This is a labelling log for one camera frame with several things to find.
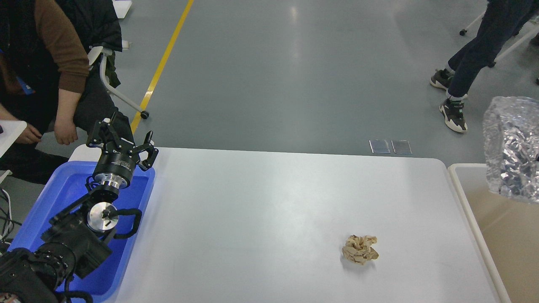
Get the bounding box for bundle of cables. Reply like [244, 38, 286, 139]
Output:
[0, 189, 22, 245]

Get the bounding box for beige plastic bin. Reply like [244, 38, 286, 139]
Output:
[448, 163, 539, 303]

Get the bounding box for left metal floor plate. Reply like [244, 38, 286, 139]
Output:
[369, 139, 391, 154]

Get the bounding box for seated person's hand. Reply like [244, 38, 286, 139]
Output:
[54, 116, 78, 146]

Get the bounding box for right metal floor plate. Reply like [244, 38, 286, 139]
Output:
[391, 140, 413, 154]

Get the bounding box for white rolling chair base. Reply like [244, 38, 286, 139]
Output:
[459, 11, 539, 68]

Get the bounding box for aluminium foil bag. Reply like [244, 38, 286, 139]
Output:
[483, 96, 539, 205]

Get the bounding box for seated person brown sweater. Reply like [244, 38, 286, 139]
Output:
[1, 0, 133, 184]

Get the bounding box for white office chair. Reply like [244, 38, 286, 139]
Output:
[88, 40, 150, 120]

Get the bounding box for white side table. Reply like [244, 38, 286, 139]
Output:
[0, 120, 27, 157]

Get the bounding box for metal floor plate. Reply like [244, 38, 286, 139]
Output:
[391, 140, 413, 154]
[369, 139, 391, 154]

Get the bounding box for seated person's other hand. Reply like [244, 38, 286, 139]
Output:
[15, 122, 42, 144]

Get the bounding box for crumpled brown paper ball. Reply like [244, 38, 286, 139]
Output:
[342, 235, 379, 265]

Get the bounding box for blue plastic bin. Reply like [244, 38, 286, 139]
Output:
[10, 161, 155, 303]

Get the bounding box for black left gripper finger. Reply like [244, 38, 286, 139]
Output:
[128, 131, 159, 171]
[86, 113, 127, 150]

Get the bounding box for walking person dark trousers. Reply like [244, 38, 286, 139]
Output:
[430, 0, 538, 133]

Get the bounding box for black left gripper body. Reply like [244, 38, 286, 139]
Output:
[93, 143, 140, 189]

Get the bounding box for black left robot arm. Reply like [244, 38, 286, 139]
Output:
[1, 115, 159, 303]

